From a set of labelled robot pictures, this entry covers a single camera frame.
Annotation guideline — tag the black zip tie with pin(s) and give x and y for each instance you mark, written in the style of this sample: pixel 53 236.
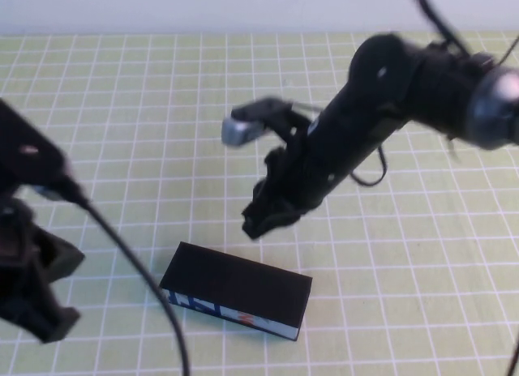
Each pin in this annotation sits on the black zip tie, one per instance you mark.
pixel 510 52

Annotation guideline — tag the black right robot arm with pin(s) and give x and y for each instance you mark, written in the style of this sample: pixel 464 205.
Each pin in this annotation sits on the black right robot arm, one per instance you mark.
pixel 365 129

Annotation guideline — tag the right wrist camera silver tip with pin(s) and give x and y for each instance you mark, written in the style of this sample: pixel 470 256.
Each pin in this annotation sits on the right wrist camera silver tip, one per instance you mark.
pixel 243 126

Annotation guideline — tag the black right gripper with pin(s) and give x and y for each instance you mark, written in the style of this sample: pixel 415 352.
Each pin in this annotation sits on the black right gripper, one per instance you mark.
pixel 292 185

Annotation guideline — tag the black glasses case box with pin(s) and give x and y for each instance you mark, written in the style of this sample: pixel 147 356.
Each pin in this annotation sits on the black glasses case box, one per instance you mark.
pixel 239 283

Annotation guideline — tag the green white-grid tablecloth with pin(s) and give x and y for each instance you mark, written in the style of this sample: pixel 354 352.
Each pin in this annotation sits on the green white-grid tablecloth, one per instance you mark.
pixel 162 88

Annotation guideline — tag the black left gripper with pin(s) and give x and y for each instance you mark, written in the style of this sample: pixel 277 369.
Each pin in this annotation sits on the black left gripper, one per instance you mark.
pixel 16 234

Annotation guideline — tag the black right camera mount bracket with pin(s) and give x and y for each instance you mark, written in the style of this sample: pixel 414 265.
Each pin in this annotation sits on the black right camera mount bracket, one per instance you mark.
pixel 290 126

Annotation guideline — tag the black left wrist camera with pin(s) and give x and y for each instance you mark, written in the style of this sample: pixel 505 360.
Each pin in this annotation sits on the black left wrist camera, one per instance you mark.
pixel 28 149

